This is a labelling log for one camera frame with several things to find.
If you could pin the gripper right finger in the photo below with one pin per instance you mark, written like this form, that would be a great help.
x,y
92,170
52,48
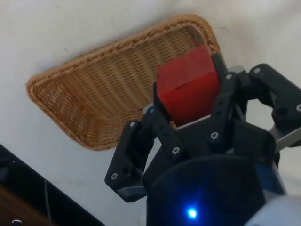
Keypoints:
x,y
223,110

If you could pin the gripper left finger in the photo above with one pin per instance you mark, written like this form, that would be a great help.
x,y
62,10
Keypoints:
x,y
128,155

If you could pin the red cube block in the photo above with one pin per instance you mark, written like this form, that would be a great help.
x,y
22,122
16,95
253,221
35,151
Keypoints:
x,y
188,87

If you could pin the brown wicker basket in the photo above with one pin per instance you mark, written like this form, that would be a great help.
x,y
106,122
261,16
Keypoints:
x,y
105,94

